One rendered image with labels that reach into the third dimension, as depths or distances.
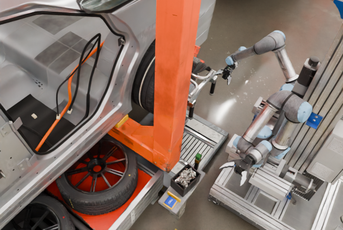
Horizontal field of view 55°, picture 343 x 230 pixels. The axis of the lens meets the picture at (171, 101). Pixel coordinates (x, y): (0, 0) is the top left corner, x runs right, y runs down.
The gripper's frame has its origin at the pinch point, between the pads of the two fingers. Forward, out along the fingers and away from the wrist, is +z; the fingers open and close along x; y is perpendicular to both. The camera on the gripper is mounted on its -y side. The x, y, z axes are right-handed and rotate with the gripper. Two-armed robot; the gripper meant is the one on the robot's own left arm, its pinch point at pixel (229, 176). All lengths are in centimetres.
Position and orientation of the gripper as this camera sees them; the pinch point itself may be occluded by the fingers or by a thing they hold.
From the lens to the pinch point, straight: 190.0
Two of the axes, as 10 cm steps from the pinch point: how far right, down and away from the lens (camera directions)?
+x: -6.7, -4.8, 5.6
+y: 0.4, 7.4, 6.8
